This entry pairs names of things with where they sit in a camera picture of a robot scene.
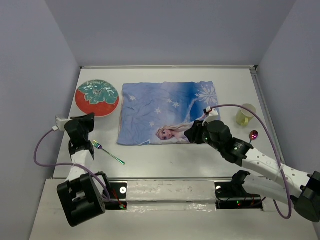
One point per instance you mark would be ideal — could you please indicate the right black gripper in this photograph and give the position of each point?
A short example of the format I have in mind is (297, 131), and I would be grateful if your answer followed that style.
(196, 130)

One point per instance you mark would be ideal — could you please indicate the red and teal plate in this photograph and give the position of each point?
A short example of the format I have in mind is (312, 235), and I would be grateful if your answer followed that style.
(98, 97)

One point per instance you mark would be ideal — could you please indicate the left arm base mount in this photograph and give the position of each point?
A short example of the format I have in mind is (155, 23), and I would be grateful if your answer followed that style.
(118, 195)

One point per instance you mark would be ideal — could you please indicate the iridescent fork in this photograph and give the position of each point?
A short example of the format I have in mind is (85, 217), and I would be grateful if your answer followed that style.
(100, 147)

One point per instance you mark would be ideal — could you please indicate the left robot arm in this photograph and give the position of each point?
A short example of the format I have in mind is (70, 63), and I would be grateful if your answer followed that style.
(84, 194)

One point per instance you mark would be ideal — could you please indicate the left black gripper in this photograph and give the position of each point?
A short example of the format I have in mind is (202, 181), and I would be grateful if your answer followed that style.
(88, 119)

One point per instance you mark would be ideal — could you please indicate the iridescent spoon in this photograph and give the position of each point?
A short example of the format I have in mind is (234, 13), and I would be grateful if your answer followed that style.
(253, 135)

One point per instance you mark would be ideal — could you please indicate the pale yellow mug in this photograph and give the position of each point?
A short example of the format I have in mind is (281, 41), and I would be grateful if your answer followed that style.
(244, 115)

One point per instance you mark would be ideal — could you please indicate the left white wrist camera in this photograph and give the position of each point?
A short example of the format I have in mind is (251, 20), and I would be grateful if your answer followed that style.
(60, 123)

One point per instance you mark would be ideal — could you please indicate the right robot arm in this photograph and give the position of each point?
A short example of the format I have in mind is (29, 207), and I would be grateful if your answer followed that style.
(283, 184)

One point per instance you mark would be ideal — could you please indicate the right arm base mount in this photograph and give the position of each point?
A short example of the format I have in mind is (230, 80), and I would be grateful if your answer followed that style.
(230, 196)

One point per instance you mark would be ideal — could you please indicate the white front platform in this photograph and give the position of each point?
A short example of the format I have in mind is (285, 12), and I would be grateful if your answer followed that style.
(204, 223)

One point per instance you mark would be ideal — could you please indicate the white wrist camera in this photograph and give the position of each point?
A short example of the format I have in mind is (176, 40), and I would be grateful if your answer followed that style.
(211, 114)
(60, 123)

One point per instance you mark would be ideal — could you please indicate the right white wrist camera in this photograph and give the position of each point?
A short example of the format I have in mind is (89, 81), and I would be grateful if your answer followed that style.
(211, 114)

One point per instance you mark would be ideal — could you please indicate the blue printed cloth placemat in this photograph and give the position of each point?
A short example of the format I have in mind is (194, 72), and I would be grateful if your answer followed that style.
(160, 113)

